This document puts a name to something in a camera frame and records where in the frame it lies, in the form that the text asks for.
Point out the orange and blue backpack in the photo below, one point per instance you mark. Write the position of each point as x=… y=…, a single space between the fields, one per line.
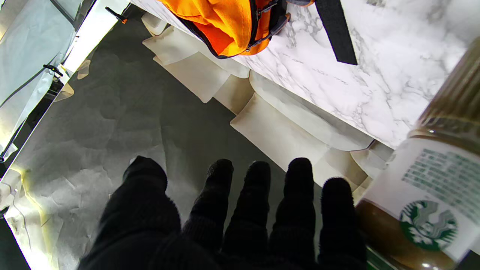
x=221 y=22

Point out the coffee bottle with green cap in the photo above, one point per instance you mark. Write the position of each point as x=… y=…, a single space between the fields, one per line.
x=431 y=195

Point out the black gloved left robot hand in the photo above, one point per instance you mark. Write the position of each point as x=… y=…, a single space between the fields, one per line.
x=150 y=232

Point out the black spring clamp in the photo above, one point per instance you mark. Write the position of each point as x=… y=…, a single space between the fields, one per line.
x=52 y=69
x=115 y=14

